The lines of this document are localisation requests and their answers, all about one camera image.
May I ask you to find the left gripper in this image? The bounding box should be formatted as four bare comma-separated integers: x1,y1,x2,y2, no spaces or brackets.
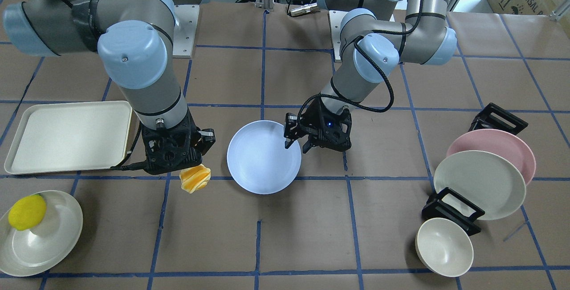
284,98,352,154

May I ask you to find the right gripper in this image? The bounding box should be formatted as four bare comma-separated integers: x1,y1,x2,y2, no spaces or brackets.
141,112,216,175

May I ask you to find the striped orange bread roll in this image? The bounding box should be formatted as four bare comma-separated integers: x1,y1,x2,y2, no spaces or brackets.
179,164,211,193

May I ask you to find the blue plate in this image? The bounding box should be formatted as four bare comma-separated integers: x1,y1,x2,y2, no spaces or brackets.
227,120,301,195

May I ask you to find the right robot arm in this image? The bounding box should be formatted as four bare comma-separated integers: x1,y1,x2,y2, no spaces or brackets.
3,0,215,175

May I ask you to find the black plate rack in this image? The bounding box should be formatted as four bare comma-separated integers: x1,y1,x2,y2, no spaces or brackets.
422,103,529,236

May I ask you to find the cream plate in rack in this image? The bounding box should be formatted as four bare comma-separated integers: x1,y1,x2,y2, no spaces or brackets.
434,151,526,221

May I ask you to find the pink plate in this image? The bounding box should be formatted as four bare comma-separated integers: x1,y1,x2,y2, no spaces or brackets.
446,128,536,186

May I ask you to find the white plate with lemon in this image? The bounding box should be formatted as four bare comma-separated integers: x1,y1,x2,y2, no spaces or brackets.
0,190,83,277

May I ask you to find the white rectangular tray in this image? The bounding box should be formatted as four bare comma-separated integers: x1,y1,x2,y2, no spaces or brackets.
4,101,132,175

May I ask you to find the silver flashlight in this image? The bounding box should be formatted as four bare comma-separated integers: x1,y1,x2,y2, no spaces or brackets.
287,3,321,17

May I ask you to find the cream bowl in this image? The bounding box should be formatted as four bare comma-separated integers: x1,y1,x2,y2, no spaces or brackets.
415,218,474,278

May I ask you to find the yellow lemon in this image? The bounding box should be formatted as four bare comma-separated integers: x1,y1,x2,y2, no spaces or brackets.
8,193,47,231

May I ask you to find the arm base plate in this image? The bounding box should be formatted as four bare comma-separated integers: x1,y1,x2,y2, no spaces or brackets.
328,10,348,62
173,4,200,59

